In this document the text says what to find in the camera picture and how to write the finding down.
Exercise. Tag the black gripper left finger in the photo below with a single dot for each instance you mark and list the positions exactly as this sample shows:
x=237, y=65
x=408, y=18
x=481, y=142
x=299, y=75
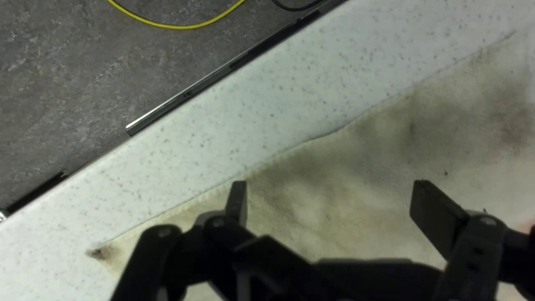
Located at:
x=150, y=260

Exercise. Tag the beige stained cloth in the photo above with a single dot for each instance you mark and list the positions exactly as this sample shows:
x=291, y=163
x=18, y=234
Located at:
x=389, y=184

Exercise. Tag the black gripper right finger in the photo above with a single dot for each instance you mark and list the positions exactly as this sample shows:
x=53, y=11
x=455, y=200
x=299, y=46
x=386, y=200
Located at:
x=473, y=250

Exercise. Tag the black dishwasher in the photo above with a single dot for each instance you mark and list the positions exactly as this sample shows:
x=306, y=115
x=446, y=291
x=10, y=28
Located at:
x=38, y=192

